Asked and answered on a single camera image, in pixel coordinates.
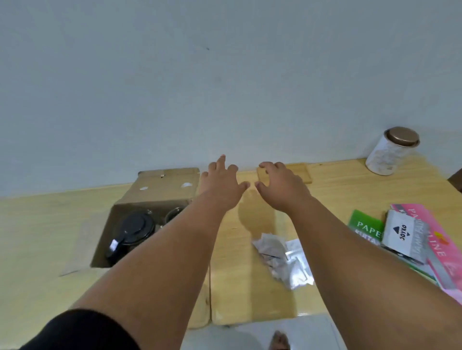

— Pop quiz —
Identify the person's right hand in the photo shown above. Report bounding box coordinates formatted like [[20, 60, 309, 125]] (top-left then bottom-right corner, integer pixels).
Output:
[[255, 162, 313, 214]]

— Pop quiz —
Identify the person's left hand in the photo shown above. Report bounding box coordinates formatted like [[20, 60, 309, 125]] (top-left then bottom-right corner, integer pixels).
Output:
[[199, 155, 250, 214]]

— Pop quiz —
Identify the person's left forearm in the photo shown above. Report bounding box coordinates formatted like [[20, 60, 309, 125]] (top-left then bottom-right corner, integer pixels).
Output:
[[70, 196, 235, 350]]

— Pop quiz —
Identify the person's right forearm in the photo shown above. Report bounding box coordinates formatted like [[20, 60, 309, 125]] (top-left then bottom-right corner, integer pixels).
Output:
[[288, 196, 462, 350]]

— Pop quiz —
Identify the small wooden tray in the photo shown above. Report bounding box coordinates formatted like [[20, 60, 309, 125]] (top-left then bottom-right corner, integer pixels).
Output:
[[257, 163, 313, 185]]

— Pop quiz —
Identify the open brown cardboard box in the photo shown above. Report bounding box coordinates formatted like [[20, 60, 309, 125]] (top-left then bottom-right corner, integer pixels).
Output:
[[59, 167, 212, 278]]

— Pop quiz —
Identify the clear glass cup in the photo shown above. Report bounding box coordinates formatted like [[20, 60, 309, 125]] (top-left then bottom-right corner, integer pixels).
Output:
[[163, 206, 185, 225]]

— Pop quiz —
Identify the crumpled white paper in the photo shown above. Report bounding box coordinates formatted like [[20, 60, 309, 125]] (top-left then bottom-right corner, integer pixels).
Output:
[[252, 233, 290, 280]]

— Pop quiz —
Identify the clear plastic bag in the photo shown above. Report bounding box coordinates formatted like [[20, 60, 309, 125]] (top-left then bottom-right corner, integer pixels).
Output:
[[280, 238, 315, 291]]

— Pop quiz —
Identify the black kettle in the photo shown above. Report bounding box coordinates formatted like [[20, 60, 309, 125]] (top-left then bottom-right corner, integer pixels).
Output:
[[105, 211, 157, 267]]

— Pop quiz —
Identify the green paper pack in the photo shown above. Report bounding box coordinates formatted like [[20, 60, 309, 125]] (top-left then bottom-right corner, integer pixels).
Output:
[[347, 209, 440, 286]]

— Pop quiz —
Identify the white jar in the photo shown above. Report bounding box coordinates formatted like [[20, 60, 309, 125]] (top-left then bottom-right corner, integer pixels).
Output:
[[365, 134, 416, 176]]

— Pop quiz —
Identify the copper jar lid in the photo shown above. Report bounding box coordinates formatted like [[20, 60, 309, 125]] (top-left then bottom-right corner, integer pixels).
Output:
[[384, 126, 421, 149]]

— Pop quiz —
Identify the small white staples box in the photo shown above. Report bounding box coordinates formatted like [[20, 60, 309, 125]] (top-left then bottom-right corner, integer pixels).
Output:
[[381, 210, 431, 266]]

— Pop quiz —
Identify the person's bare foot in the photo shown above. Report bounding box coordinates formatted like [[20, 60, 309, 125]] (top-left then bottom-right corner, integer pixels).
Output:
[[270, 331, 291, 350]]

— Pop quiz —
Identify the pink paper pack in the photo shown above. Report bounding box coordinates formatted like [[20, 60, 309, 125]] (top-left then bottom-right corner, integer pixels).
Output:
[[390, 203, 462, 306]]

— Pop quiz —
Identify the black sleeve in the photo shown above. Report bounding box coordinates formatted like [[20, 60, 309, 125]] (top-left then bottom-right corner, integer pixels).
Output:
[[20, 309, 141, 350]]

